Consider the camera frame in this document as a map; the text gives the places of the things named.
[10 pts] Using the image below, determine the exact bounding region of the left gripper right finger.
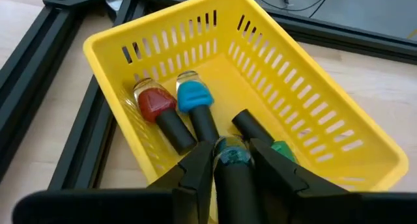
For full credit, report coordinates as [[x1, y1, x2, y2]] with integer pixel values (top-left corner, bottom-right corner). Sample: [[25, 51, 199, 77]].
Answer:
[[249, 137, 349, 224]]

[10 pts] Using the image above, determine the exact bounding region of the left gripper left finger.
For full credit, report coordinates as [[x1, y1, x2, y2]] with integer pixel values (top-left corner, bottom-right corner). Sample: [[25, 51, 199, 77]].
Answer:
[[148, 141, 216, 224]]

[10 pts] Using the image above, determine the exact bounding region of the dark green nail polish bottle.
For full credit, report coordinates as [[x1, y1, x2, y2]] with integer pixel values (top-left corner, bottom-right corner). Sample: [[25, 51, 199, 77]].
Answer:
[[212, 135, 261, 224]]

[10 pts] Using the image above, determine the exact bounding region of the light blue nail polish bottle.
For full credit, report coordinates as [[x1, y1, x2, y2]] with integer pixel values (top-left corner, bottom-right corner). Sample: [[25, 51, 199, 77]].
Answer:
[[175, 70, 221, 143]]

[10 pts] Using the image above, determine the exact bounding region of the red nail polish bottle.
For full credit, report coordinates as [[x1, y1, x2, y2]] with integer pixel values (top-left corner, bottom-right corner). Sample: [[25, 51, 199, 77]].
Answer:
[[132, 77, 198, 156]]

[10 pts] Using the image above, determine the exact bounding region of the yellow slotted plastic basket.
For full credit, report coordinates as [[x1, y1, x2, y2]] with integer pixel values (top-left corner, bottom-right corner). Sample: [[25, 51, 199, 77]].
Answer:
[[82, 0, 410, 224]]

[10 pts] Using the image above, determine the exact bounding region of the black aluminium table frame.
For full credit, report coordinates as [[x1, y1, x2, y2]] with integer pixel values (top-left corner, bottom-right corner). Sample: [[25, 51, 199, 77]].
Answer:
[[0, 0, 417, 191]]

